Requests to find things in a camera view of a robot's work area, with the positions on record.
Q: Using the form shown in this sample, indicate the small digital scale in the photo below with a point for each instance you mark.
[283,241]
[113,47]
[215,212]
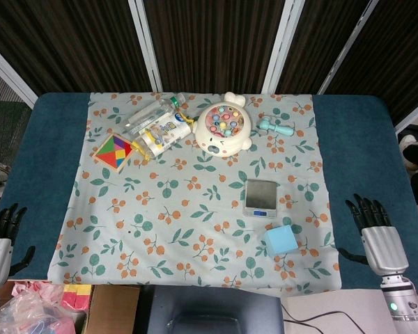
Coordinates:
[260,199]

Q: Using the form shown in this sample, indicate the teal toy hammer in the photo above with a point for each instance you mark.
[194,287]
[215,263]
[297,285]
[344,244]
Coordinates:
[276,127]

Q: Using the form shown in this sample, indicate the colourful wooden tangram puzzle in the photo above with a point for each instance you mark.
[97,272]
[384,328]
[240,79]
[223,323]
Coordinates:
[113,152]

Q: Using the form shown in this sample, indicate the floral patterned tablecloth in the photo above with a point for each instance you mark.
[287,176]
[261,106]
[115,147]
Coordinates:
[195,195]

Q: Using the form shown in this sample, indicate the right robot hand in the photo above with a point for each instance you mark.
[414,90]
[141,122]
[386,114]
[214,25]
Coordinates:
[383,243]

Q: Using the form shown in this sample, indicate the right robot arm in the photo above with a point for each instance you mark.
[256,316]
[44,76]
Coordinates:
[402,299]

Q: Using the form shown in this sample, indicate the dark robot base housing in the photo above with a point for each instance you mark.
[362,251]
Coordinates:
[212,311]

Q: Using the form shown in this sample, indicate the clear plastic bag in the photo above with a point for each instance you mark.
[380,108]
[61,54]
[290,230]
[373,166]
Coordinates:
[28,309]

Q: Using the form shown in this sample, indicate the white fishing game toy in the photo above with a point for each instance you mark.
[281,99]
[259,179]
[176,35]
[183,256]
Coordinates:
[222,126]

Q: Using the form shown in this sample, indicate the brown cardboard box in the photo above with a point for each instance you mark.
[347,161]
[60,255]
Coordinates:
[112,308]

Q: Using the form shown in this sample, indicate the white folding screen frame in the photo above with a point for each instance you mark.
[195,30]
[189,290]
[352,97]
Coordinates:
[148,45]

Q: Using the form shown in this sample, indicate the light blue cube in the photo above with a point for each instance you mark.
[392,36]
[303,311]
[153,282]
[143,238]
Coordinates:
[281,240]

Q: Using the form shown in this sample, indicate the clear plastic water bottle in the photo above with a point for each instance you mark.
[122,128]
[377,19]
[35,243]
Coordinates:
[153,113]

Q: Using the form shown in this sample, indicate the red and yellow blocks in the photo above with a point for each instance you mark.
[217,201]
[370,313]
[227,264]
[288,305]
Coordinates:
[76,295]

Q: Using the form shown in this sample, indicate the dark blue table cover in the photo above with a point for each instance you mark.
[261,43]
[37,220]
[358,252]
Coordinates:
[38,181]

